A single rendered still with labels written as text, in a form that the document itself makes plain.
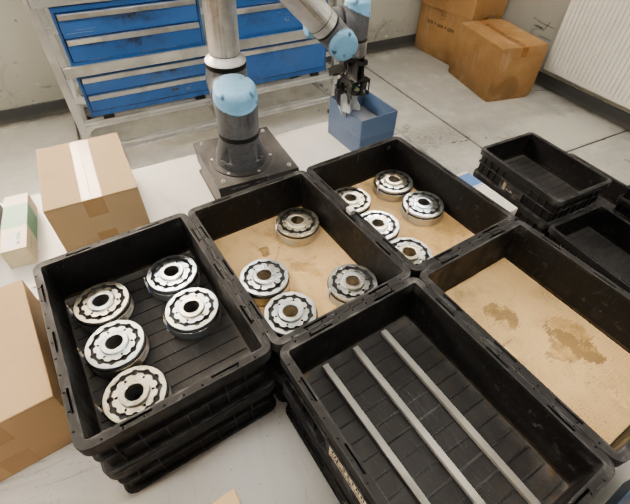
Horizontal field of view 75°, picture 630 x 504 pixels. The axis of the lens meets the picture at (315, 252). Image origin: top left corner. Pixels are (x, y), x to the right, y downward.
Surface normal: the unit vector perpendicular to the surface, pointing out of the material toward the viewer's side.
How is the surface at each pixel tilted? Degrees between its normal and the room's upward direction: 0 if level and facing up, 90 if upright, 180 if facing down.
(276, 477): 0
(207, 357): 0
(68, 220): 90
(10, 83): 90
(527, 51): 88
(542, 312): 0
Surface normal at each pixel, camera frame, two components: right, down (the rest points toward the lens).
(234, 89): 0.09, -0.58
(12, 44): 0.46, 0.65
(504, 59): 0.26, 0.69
